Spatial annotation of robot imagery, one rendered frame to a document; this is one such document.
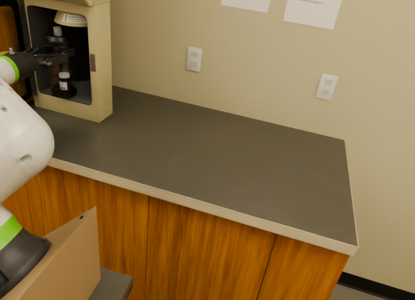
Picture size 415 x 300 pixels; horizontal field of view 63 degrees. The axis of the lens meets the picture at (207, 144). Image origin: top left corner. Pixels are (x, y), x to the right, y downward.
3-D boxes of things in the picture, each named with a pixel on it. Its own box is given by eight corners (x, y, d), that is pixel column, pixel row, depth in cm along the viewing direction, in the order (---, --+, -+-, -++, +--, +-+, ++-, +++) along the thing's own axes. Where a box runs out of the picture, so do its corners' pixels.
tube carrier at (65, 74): (60, 84, 146) (55, 33, 136) (83, 89, 144) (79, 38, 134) (43, 92, 137) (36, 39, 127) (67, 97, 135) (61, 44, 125)
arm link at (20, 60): (-2, 82, 114) (21, 87, 112) (-9, 47, 108) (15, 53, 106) (12, 77, 119) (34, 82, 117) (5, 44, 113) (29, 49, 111)
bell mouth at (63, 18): (72, 15, 145) (71, 0, 142) (109, 22, 141) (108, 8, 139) (43, 21, 130) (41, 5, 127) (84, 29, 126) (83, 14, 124)
